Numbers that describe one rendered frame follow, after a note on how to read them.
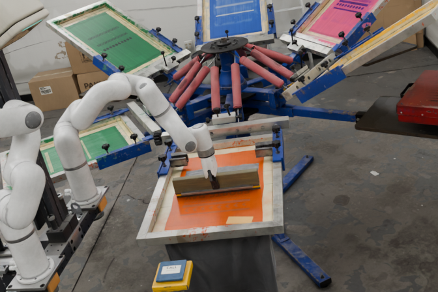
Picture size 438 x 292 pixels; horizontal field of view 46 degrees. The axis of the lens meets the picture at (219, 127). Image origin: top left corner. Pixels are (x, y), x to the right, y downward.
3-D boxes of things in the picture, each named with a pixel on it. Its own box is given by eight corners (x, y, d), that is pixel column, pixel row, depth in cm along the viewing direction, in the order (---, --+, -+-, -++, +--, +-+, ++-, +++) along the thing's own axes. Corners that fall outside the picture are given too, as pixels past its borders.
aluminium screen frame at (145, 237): (284, 233, 195) (283, 225, 193) (138, 247, 204) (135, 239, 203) (281, 139, 265) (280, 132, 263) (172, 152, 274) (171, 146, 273)
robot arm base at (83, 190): (59, 207, 207) (47, 175, 200) (72, 189, 218) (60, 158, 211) (94, 204, 203) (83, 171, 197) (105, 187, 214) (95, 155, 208)
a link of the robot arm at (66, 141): (63, 174, 198) (50, 137, 191) (62, 160, 210) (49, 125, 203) (88, 167, 200) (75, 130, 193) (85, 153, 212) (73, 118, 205)
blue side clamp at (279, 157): (285, 171, 238) (283, 158, 235) (274, 171, 239) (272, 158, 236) (283, 141, 265) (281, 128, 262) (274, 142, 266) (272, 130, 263)
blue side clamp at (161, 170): (169, 183, 247) (166, 171, 244) (160, 184, 248) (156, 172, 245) (180, 153, 274) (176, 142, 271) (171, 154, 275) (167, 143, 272)
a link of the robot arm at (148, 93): (105, 89, 193) (102, 79, 206) (138, 130, 202) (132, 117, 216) (141, 64, 193) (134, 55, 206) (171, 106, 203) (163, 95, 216)
